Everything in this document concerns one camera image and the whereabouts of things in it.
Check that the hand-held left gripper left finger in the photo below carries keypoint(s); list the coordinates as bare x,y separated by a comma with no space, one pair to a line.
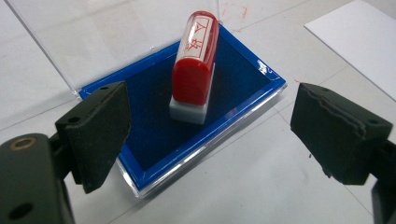
96,133

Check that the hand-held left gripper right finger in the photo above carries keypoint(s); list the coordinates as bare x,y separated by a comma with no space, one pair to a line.
333,140

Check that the blue ink pad clear case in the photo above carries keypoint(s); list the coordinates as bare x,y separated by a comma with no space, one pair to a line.
155,143

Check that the red stamp with white base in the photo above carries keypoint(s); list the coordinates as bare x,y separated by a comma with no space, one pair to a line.
191,81

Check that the white table cover board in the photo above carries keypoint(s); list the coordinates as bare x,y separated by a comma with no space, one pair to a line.
255,186

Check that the white paper sheet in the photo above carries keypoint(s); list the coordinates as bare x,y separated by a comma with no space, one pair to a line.
358,37

